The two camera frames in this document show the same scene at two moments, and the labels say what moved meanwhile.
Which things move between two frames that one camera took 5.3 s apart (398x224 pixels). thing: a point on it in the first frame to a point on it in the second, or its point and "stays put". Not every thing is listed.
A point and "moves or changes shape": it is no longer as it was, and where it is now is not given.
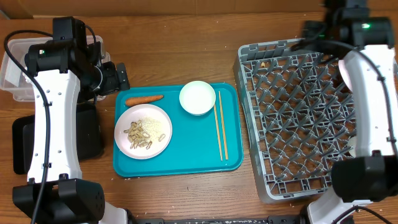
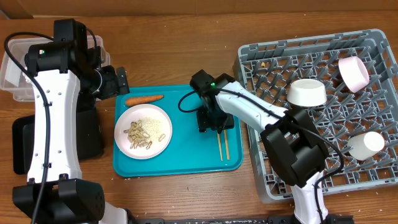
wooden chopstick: x=217 y=132 stays put
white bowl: x=197 y=98 moves or changes shape
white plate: x=136 y=112 stays put
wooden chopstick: x=223 y=129 stays put
